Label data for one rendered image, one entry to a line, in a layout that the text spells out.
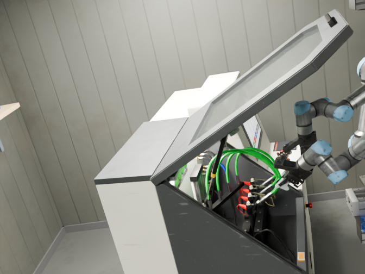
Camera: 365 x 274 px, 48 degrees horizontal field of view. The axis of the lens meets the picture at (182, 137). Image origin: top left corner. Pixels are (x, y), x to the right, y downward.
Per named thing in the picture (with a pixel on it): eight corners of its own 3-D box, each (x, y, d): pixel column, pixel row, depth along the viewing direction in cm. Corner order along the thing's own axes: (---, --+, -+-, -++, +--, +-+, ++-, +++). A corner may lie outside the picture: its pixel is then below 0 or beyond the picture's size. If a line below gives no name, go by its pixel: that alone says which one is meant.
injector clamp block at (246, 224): (265, 255, 214) (261, 230, 209) (246, 255, 217) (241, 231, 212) (268, 217, 244) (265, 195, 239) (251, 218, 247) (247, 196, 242)
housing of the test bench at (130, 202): (215, 413, 228) (151, 174, 175) (167, 408, 236) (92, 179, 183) (242, 250, 352) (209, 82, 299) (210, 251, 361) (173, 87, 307)
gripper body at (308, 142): (318, 157, 200) (316, 134, 195) (300, 159, 202) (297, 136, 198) (317, 150, 206) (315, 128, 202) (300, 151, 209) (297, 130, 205)
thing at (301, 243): (310, 299, 186) (306, 271, 181) (300, 299, 188) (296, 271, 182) (306, 220, 241) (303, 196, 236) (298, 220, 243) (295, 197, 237)
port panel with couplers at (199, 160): (209, 199, 235) (199, 150, 224) (204, 199, 236) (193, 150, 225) (213, 187, 247) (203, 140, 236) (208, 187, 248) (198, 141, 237)
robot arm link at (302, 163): (301, 160, 182) (304, 148, 188) (295, 165, 185) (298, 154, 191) (315, 169, 182) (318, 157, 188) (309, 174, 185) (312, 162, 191)
